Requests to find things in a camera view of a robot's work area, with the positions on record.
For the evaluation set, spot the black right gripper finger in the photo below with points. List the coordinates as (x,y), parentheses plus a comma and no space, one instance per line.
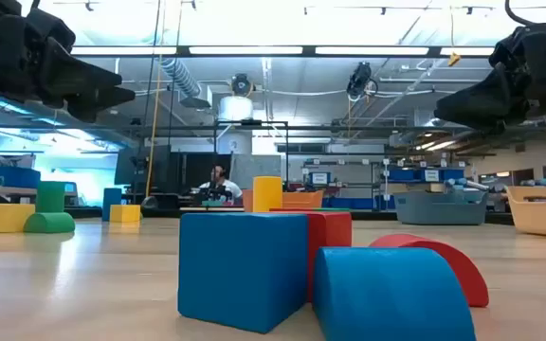
(487,131)
(491,102)

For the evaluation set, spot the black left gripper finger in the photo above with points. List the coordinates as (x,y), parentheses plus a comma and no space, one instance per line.
(74,78)
(107,104)

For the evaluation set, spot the blue cylinder block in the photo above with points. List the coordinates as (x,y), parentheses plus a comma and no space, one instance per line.
(111,199)

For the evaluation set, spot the tall green block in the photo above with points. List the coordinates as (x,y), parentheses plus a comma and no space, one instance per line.
(50,196)

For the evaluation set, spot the yellow cube block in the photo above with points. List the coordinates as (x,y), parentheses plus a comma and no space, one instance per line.
(125,214)
(7,218)

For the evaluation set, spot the green half-cylinder block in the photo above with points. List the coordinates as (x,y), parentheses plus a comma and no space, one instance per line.
(50,223)

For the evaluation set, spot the red half-cylinder block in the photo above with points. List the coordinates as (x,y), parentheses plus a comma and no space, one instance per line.
(462,274)

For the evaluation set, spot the green cube block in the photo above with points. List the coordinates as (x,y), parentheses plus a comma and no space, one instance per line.
(330,209)

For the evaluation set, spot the yellow cylinder block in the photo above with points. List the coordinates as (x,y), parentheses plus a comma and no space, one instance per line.
(267,194)

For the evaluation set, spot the red cube block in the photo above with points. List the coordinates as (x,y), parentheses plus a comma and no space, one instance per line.
(332,229)

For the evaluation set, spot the blue half-cylinder block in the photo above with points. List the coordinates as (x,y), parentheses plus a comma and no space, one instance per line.
(387,298)

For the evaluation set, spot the blue cube block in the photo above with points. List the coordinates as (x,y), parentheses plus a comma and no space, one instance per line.
(240,270)

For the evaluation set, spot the yellow hanging tag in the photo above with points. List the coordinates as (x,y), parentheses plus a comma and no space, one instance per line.
(454,59)

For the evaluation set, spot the black monitor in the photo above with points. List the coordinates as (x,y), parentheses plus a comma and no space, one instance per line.
(126,161)

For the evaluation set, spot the blue shelf bin white label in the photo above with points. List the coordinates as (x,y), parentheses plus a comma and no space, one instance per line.
(429,175)

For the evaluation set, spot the grey teal plastic bin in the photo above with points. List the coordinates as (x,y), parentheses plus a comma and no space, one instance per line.
(439,210)

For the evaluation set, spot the yellow plastic bin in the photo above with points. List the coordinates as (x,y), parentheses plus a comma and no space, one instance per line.
(543,213)

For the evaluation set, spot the large blue tub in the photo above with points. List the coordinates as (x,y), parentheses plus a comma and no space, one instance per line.
(14,176)

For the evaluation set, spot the white cylindrical tank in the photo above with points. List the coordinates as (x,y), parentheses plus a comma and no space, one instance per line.
(235,109)

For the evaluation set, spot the person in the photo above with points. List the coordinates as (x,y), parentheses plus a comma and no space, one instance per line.
(223,189)

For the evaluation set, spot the long ceiling light bar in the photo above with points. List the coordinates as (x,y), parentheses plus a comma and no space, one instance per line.
(244,50)

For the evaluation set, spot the blue floor crate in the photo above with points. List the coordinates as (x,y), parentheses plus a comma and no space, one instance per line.
(358,203)

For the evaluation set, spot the blue box white label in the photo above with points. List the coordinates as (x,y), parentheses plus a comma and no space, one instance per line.
(319,178)

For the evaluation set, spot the orange plastic bin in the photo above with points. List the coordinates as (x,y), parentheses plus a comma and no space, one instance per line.
(301,200)

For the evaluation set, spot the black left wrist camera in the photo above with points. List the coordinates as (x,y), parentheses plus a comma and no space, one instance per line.
(50,28)

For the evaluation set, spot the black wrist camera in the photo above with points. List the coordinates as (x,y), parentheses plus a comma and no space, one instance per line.
(50,28)
(517,45)

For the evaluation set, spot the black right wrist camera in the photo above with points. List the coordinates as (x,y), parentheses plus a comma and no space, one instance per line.
(517,45)

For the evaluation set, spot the silver flexible duct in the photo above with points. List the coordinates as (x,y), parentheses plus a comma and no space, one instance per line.
(180,76)

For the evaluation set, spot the black metal table frame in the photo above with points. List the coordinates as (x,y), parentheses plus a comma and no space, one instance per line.
(372,216)

